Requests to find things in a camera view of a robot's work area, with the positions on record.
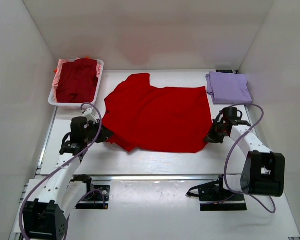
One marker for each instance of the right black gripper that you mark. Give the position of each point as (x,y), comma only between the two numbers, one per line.
(211,137)

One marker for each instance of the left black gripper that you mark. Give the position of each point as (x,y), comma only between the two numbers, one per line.
(105,134)

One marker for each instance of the bright red t shirt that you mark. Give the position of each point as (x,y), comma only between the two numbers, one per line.
(168,119)

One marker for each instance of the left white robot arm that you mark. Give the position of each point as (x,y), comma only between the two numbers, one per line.
(45,211)

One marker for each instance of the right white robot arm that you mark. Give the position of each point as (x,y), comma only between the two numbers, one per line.
(263,173)

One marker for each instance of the folded lavender t shirt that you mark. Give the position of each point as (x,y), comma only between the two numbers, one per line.
(228,88)

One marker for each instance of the white plastic basket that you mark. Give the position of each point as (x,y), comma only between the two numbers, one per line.
(76,85)

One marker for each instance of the dark red shirt in basket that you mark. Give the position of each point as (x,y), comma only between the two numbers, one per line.
(76,81)

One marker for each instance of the small dark device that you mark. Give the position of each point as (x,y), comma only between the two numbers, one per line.
(225,71)

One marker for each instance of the pink shirt in basket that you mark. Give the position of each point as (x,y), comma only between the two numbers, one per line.
(57,76)

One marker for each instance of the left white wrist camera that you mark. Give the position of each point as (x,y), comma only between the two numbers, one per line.
(91,115)

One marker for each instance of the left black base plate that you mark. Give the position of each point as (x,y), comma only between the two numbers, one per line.
(98,198)

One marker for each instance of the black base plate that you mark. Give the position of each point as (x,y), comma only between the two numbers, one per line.
(98,198)
(213,197)

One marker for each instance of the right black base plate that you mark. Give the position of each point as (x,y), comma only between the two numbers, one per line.
(213,197)

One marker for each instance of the silver aluminium rail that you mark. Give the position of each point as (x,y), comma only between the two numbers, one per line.
(153,177)

